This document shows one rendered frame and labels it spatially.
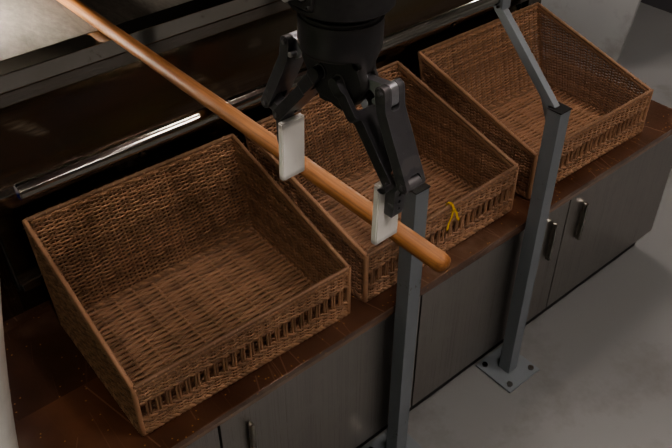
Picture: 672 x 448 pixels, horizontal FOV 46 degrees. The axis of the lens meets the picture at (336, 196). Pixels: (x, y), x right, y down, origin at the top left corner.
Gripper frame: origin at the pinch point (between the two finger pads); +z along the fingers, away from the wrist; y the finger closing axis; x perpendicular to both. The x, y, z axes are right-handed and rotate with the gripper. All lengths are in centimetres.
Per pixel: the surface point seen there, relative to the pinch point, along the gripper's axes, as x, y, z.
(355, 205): 24.8, -21.7, 26.8
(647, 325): 160, -17, 144
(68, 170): -1, -64, 31
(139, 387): -2, -51, 75
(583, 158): 142, -45, 83
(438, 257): 24.9, -4.9, 26.2
